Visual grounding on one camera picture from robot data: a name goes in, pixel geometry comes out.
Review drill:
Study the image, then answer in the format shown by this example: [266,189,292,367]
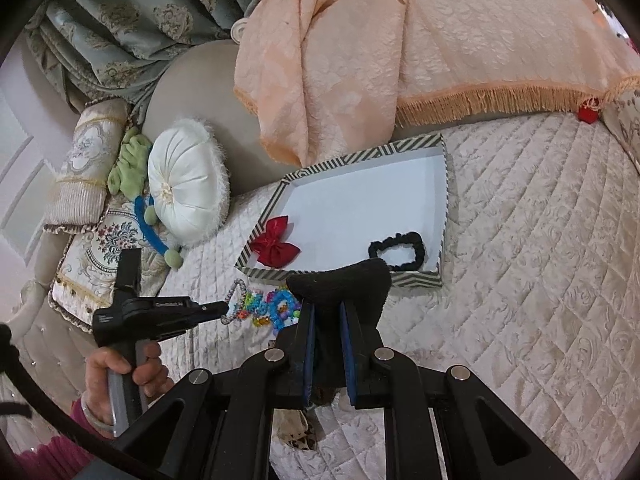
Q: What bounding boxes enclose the person's left forearm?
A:
[15,397,118,480]

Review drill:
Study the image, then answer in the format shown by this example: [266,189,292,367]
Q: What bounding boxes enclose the colourful flower bead bracelet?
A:
[235,295,273,328]

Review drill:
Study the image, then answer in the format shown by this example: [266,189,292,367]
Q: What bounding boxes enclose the blue bead bracelet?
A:
[267,287,301,321]

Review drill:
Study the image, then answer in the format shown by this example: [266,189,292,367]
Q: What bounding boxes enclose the person's left hand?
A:
[85,341,176,428]

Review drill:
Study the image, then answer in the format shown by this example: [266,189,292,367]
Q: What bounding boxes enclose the floral embroidered cushion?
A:
[47,195,171,321]

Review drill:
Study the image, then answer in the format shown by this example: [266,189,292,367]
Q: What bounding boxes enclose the cream tufted bed frame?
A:
[0,280,108,461]

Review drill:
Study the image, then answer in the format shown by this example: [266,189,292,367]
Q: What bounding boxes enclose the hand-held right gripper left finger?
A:
[82,301,321,480]

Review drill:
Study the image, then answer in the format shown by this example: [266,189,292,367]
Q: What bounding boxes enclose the black cloth headband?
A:
[286,259,392,408]

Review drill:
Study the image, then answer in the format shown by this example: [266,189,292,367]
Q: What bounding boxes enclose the leopard print bow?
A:
[274,410,318,453]

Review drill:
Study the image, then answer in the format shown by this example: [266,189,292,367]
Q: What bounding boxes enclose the silver wrist bangle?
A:
[82,400,118,433]

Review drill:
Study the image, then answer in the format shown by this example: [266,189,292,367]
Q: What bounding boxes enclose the white round fringed cushion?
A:
[146,117,232,250]

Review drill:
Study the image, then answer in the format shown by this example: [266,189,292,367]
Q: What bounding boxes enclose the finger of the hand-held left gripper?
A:
[192,301,232,322]

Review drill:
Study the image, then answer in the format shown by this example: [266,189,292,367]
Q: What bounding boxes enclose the beige padded headboard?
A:
[142,40,291,198]

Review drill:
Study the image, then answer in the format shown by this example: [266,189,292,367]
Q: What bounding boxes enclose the peach fringed blanket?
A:
[234,0,640,163]

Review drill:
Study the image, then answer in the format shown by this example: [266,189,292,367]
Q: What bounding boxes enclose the red satin bow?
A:
[250,215,301,267]

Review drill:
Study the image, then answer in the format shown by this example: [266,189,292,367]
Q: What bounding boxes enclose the green patterned curtain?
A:
[25,0,311,113]

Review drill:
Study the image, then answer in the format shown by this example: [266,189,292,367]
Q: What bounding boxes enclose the black scrunchie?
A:
[368,231,427,272]

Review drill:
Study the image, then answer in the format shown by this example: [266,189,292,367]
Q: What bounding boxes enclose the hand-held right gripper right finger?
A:
[340,302,596,480]

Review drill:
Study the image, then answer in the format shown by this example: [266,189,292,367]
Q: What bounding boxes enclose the blue plush hoop green ends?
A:
[134,194,185,268]

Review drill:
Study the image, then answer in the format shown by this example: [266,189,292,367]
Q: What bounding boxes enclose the silver beaded bracelet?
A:
[221,279,253,325]

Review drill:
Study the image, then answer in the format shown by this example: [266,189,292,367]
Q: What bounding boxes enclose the beige embroidered bolster pillow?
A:
[42,97,132,233]

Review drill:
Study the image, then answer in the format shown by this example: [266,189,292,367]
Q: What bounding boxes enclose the cream embroidered cushion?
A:
[600,77,640,171]

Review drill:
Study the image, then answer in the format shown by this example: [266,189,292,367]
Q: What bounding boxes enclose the striped white tray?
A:
[234,132,448,289]

